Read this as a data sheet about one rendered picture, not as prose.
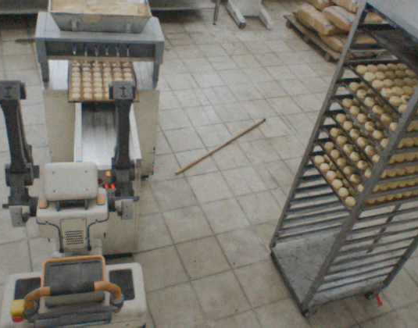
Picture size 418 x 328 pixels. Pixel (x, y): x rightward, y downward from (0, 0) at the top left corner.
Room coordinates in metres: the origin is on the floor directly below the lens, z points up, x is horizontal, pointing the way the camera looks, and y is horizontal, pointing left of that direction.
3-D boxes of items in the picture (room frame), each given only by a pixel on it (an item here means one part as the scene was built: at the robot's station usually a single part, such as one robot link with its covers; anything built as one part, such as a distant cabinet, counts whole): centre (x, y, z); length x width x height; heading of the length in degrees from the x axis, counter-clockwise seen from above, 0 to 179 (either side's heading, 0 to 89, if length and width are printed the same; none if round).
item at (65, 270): (0.90, 0.43, 0.87); 0.23 x 0.15 x 0.11; 110
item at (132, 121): (2.56, 0.72, 0.87); 2.01 x 0.03 x 0.07; 21
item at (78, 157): (2.46, 0.99, 0.87); 2.01 x 0.03 x 0.07; 21
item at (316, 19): (5.54, -1.01, 0.32); 0.72 x 0.42 x 0.17; 35
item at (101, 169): (1.59, 0.51, 0.77); 0.24 x 0.04 x 0.14; 111
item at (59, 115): (2.85, 0.98, 0.42); 1.28 x 0.72 x 0.84; 21
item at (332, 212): (2.00, -0.78, 0.42); 0.64 x 0.03 x 0.03; 117
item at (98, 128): (1.93, 0.64, 0.45); 0.70 x 0.34 x 0.90; 21
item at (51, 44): (2.40, 0.82, 1.01); 0.72 x 0.33 x 0.34; 111
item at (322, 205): (2.00, -0.78, 0.51); 0.64 x 0.03 x 0.03; 117
